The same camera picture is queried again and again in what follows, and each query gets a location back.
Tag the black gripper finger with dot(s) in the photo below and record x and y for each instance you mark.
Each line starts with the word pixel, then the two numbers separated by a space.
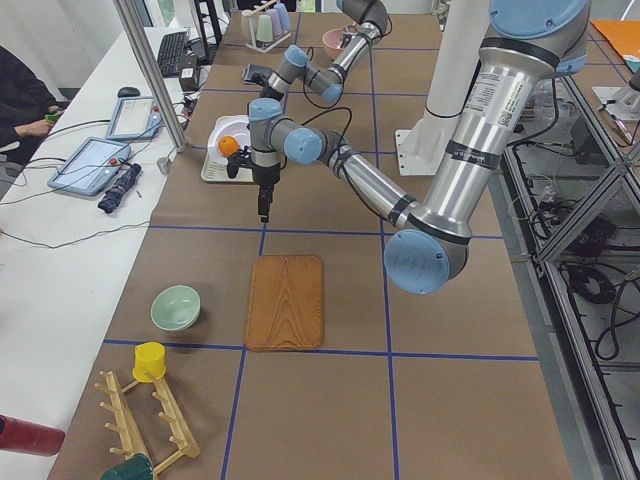
pixel 265 199

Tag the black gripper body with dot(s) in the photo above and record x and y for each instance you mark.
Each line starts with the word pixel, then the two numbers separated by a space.
pixel 265 176
pixel 266 92

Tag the white round plate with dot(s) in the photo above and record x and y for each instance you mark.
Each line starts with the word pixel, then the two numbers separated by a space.
pixel 230 134

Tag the orange fruit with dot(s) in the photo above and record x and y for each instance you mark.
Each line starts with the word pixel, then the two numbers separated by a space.
pixel 228 145

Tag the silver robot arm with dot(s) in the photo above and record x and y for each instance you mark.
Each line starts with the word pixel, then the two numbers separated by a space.
pixel 525 42
pixel 371 23

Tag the cream bear tray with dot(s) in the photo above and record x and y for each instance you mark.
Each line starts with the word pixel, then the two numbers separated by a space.
pixel 217 174

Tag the wooden brown tray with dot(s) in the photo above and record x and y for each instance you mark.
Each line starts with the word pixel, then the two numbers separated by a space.
pixel 286 304

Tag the grey folded cloth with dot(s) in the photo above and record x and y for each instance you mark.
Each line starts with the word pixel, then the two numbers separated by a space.
pixel 251 68

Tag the green pastel cup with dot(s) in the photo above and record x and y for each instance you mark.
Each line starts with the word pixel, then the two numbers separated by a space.
pixel 264 34

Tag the purple pastel cup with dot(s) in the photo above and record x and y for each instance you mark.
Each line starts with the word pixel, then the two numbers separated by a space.
pixel 274 16

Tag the blue pastel cup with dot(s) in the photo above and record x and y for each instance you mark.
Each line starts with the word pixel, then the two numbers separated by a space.
pixel 283 15

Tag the pink bowl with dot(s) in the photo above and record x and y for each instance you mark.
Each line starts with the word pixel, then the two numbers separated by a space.
pixel 335 41

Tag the black keyboard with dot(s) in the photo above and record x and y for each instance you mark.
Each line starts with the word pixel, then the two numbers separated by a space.
pixel 170 53

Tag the far teach pendant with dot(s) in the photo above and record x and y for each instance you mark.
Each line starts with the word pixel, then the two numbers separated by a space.
pixel 134 118

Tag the teach pendant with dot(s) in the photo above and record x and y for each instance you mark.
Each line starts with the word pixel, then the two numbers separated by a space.
pixel 134 118
pixel 91 167

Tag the black computer mouse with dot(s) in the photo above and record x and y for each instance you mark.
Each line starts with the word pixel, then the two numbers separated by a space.
pixel 128 92

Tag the green ceramic bowl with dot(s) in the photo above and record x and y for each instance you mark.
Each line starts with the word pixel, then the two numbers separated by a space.
pixel 176 308

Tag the folded navy umbrella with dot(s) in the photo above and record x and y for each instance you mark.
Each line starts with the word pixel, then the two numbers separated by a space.
pixel 113 197

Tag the near teach pendant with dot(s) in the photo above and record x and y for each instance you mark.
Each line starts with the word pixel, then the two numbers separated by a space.
pixel 91 167

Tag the yellow cup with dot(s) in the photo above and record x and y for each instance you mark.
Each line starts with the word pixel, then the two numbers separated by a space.
pixel 149 362

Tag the seated person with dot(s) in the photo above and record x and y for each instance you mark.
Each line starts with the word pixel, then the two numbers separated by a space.
pixel 25 101

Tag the wooden cup rack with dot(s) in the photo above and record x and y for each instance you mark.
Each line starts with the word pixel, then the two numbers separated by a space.
pixel 148 421

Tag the dark green cup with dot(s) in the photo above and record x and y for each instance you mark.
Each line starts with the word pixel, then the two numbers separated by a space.
pixel 138 467

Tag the red water bottle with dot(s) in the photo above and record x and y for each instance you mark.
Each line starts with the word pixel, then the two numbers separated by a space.
pixel 22 436

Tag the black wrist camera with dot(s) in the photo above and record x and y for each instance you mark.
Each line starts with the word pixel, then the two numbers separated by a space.
pixel 258 78
pixel 237 161

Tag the white wire cup rack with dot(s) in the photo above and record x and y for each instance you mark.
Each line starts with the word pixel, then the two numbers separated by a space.
pixel 249 26

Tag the aluminium frame post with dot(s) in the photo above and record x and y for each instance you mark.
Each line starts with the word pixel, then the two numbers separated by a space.
pixel 134 29

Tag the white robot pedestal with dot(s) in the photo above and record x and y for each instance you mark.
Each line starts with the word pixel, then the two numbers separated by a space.
pixel 421 149

